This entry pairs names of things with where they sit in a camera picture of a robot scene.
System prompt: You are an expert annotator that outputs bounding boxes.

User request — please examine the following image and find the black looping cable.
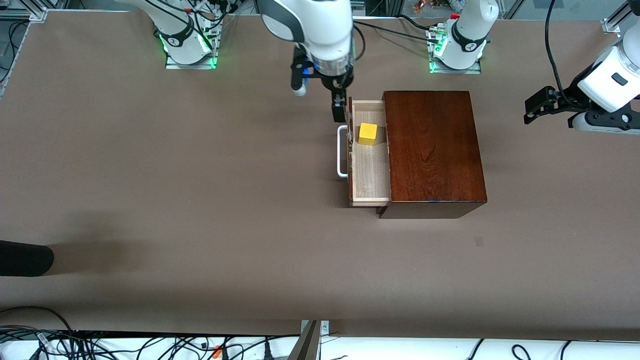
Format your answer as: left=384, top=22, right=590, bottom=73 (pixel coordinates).
left=0, top=305, right=76, bottom=335

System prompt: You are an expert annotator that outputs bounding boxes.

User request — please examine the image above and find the aluminium profile post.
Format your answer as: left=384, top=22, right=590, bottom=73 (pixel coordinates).
left=287, top=320, right=331, bottom=360

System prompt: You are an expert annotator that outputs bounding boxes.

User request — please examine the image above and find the yellow wooden block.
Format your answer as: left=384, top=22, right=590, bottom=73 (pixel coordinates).
left=358, top=122, right=379, bottom=147

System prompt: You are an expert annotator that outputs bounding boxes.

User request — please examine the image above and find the black cable tangle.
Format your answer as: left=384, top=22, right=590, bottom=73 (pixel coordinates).
left=0, top=325, right=301, bottom=360

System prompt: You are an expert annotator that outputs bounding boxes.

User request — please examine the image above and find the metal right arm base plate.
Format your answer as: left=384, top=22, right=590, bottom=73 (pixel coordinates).
left=165, top=47, right=218, bottom=70

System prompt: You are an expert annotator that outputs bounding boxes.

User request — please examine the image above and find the aluminium frame corner bracket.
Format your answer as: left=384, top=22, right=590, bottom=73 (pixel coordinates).
left=601, top=0, right=640, bottom=35

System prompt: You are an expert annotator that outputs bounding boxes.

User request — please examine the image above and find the black cable bundle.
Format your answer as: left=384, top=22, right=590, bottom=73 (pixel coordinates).
left=182, top=0, right=241, bottom=38

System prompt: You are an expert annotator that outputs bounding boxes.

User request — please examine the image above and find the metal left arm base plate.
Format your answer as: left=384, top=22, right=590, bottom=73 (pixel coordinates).
left=428, top=54, right=482, bottom=75

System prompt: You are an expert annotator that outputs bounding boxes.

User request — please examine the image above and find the black ribbed cylinder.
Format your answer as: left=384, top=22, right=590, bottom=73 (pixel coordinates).
left=0, top=240, right=55, bottom=277

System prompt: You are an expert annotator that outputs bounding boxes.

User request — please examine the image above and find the black cable on table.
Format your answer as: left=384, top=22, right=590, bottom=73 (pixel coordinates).
left=352, top=14, right=432, bottom=42

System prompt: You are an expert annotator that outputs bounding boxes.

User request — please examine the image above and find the aluminium frame rail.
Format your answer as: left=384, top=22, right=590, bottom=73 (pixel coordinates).
left=0, top=0, right=49, bottom=23

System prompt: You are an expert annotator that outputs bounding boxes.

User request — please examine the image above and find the dark brown wooden cabinet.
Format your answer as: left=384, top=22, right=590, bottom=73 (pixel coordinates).
left=376, top=90, right=488, bottom=220

